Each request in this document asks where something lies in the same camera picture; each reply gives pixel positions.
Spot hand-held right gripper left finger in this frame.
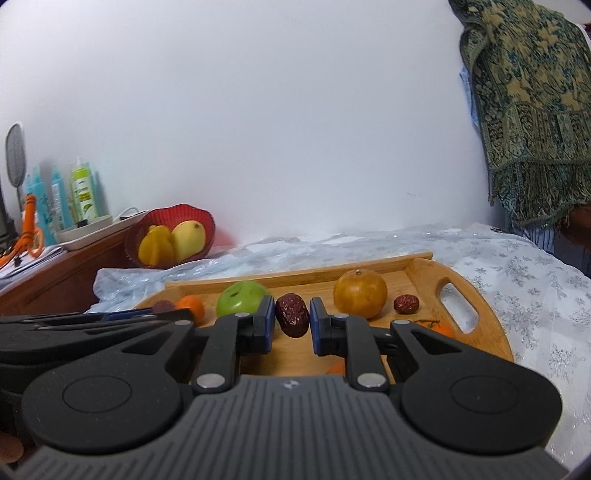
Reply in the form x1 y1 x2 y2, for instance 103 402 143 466
111 294 278 394

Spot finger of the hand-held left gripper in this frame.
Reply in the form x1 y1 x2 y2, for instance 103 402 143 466
0 316 178 367
82 307 194 323

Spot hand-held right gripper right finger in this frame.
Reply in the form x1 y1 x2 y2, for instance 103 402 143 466
309 296 466 394

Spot red date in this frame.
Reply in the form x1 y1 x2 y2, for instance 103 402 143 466
393 294 420 316
275 292 310 339

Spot wooden tray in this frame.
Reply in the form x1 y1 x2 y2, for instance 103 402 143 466
133 251 515 385

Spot small orange mandarin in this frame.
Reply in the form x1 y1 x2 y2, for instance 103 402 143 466
414 318 456 339
175 295 206 325

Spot person's left hand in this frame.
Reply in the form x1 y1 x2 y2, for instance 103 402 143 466
0 434 25 466

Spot green apple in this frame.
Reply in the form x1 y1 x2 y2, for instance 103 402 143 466
215 281 273 319

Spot wooden cabinet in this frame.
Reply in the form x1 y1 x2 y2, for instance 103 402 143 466
0 225 140 317

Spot yellow-brown orange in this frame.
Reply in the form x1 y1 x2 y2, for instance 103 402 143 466
333 268 389 319

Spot yellow starfruit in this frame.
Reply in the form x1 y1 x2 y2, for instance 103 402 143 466
138 224 177 267

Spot stack of papers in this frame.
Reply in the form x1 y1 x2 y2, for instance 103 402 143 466
0 244 66 278

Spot white plastic tray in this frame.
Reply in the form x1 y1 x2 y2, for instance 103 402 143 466
55 213 115 252

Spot yellow mango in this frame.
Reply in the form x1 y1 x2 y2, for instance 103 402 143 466
170 220 206 262

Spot orange scissors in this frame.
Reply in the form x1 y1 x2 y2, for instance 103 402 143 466
0 193 46 269

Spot red woven basket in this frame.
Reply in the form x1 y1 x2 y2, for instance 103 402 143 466
124 203 217 270

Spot green and white spray bottle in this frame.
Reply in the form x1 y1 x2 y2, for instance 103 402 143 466
69 156 100 223

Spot round grey mirror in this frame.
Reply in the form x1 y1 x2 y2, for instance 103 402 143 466
5 122 27 213

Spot small dark wooden table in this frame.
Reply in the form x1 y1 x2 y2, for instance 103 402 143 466
551 203 591 278

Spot green patterned shawl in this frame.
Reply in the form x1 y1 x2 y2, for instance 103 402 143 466
448 0 591 228

